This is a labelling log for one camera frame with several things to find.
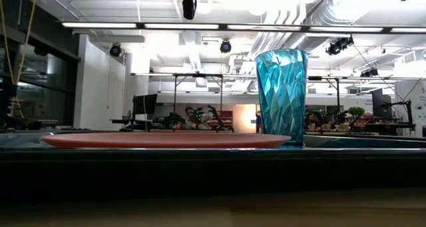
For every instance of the pink round plate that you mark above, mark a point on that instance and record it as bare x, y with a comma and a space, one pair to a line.
166, 140

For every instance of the teal faceted plastic cup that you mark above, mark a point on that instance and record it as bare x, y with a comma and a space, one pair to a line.
282, 97

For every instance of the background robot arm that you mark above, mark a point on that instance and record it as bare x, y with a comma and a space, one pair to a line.
213, 115

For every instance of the dark green serving tray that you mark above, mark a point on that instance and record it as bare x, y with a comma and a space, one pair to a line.
199, 173

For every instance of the person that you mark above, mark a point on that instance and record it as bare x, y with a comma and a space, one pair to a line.
258, 122

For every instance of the black computer monitor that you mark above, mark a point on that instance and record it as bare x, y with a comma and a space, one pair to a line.
381, 104
145, 104

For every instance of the green potted plant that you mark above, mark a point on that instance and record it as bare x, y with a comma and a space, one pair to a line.
356, 112

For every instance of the background black table frame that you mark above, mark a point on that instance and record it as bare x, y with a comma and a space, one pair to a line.
198, 75

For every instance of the black rig frame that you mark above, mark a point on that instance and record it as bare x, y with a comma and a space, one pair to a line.
223, 27

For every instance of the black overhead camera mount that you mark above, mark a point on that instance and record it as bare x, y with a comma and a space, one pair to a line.
190, 2

